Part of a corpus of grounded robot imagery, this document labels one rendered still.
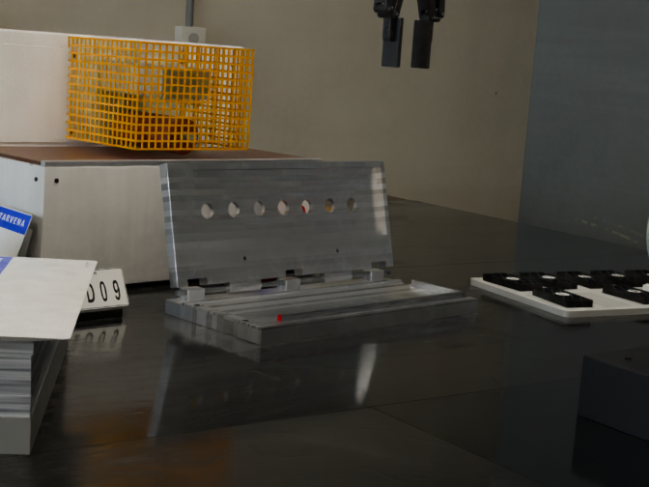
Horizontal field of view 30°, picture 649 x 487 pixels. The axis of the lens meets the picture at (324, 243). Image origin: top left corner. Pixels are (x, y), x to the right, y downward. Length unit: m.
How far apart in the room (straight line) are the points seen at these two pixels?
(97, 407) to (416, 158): 3.14
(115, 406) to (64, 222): 0.56
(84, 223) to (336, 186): 0.40
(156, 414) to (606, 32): 3.36
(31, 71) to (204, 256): 0.47
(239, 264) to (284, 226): 0.12
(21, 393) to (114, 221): 0.75
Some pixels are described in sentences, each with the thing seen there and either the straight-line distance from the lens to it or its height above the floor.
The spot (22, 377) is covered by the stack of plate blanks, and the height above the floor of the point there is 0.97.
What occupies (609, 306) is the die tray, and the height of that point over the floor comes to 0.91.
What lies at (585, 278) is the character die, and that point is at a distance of 2.17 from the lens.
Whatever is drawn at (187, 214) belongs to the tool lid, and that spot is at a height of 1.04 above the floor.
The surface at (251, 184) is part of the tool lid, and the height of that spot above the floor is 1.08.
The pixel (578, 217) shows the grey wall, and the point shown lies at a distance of 4.48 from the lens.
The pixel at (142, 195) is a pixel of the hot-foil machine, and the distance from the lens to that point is 1.87.
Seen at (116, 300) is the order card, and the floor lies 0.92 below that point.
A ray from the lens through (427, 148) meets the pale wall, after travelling 4.35.
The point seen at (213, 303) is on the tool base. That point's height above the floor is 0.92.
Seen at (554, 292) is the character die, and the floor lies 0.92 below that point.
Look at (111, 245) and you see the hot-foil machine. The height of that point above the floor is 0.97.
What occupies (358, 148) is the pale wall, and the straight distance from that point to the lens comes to 4.15.
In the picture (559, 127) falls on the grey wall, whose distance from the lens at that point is 4.55.
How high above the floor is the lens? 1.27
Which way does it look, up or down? 9 degrees down
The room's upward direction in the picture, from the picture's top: 4 degrees clockwise
